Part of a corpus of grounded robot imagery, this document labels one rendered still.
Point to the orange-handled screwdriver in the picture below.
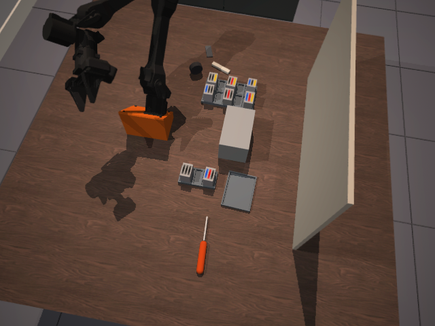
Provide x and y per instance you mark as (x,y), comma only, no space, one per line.
(202,252)

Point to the black cylinder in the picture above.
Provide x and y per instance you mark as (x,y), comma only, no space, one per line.
(195,68)

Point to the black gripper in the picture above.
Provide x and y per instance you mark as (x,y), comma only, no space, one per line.
(91,71)

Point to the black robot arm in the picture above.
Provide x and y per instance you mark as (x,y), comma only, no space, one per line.
(97,14)

